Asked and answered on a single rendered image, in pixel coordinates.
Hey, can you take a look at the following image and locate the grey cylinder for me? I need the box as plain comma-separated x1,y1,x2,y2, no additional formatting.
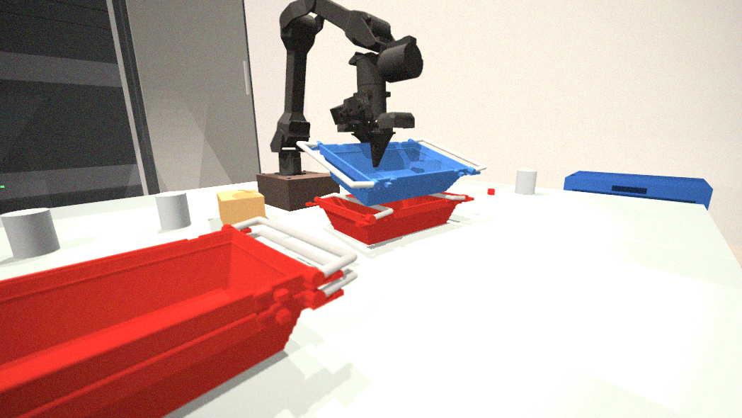
154,191,192,230
0,208,61,259
515,169,537,195

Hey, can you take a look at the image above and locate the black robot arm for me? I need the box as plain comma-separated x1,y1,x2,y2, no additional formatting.
270,0,424,176

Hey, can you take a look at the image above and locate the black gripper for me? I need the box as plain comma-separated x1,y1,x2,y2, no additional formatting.
337,84,415,167

